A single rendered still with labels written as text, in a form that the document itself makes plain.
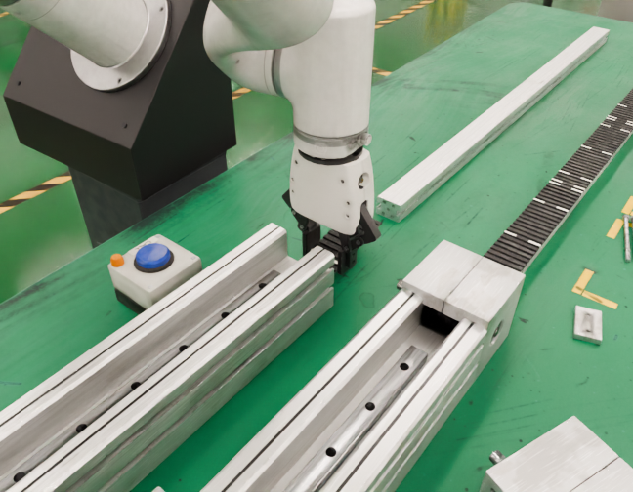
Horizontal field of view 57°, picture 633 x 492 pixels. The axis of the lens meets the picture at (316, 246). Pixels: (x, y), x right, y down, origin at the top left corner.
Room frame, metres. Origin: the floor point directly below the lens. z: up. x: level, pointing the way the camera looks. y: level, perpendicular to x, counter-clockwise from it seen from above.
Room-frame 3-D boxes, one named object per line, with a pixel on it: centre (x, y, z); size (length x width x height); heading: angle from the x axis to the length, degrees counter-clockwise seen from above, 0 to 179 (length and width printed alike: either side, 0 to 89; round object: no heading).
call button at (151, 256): (0.54, 0.19, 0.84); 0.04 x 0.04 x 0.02
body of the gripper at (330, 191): (0.59, -0.02, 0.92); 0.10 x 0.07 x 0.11; 52
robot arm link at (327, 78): (0.60, -0.01, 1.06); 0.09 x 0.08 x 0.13; 66
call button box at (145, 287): (0.53, 0.19, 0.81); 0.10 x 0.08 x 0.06; 52
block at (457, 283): (0.48, -0.15, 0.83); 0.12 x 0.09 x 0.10; 52
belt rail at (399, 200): (1.08, -0.40, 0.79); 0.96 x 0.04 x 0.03; 142
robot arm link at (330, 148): (0.59, -0.02, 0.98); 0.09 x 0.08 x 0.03; 52
